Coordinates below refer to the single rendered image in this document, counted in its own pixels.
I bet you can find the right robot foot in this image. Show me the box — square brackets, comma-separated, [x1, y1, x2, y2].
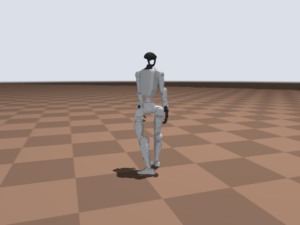
[151, 161, 160, 167]

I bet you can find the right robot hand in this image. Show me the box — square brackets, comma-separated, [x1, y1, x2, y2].
[163, 106, 169, 124]

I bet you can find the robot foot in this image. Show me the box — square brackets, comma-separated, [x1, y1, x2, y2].
[137, 168, 156, 174]
[151, 161, 160, 167]

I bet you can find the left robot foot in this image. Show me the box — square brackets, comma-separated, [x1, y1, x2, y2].
[137, 168, 156, 174]

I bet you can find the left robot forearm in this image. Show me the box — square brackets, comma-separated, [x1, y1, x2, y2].
[137, 92, 144, 107]

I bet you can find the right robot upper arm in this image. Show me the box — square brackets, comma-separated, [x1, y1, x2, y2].
[155, 70, 165, 94]

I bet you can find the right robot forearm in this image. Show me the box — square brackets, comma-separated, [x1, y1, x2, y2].
[161, 88, 169, 109]

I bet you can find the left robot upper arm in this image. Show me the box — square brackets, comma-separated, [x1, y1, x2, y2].
[135, 71, 141, 94]

